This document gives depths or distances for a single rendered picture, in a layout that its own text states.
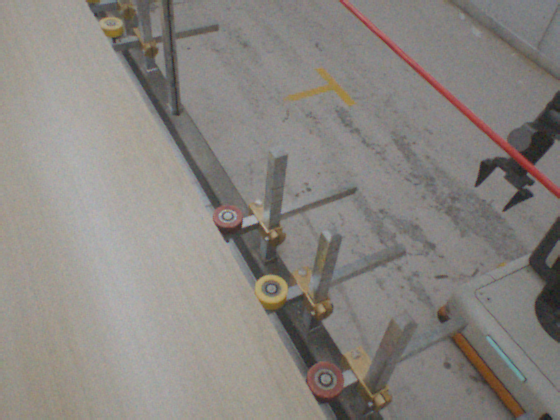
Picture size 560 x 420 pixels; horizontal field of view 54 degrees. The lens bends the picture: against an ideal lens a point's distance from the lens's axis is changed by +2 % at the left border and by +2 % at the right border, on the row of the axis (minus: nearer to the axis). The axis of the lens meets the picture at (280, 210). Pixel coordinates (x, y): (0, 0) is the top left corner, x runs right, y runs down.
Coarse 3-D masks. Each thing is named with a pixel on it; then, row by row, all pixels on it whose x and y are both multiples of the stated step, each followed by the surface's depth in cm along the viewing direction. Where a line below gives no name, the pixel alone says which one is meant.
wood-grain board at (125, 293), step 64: (0, 0) 204; (64, 0) 208; (0, 64) 179; (64, 64) 182; (0, 128) 160; (64, 128) 162; (128, 128) 165; (0, 192) 145; (64, 192) 146; (128, 192) 148; (192, 192) 150; (0, 256) 132; (64, 256) 133; (128, 256) 134; (192, 256) 136; (0, 320) 121; (64, 320) 122; (128, 320) 123; (192, 320) 124; (256, 320) 126; (0, 384) 112; (64, 384) 113; (128, 384) 114; (192, 384) 115; (256, 384) 116
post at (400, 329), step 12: (408, 312) 103; (396, 324) 102; (408, 324) 101; (384, 336) 108; (396, 336) 103; (408, 336) 104; (384, 348) 109; (396, 348) 106; (372, 360) 116; (384, 360) 111; (396, 360) 112; (372, 372) 118; (384, 372) 114; (372, 384) 120; (384, 384) 121; (360, 396) 128; (360, 408) 130
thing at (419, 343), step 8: (448, 320) 136; (456, 320) 136; (464, 320) 137; (432, 328) 134; (440, 328) 134; (448, 328) 135; (456, 328) 135; (464, 328) 137; (416, 336) 132; (424, 336) 133; (432, 336) 133; (440, 336) 133; (448, 336) 135; (408, 344) 131; (416, 344) 131; (424, 344) 131; (432, 344) 133; (408, 352) 130; (416, 352) 131; (400, 360) 130; (344, 376) 124; (352, 376) 125; (344, 384) 123; (352, 384) 124
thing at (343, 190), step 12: (324, 192) 160; (336, 192) 161; (348, 192) 163; (288, 204) 156; (300, 204) 157; (312, 204) 158; (324, 204) 161; (252, 216) 152; (288, 216) 156; (252, 228) 152
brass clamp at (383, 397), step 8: (360, 352) 127; (344, 360) 127; (352, 360) 126; (360, 360) 126; (368, 360) 126; (344, 368) 129; (352, 368) 125; (360, 368) 125; (368, 368) 125; (360, 376) 124; (360, 384) 124; (360, 392) 125; (368, 392) 121; (376, 392) 121; (384, 392) 122; (368, 400) 122; (376, 400) 121; (384, 400) 120; (376, 408) 121
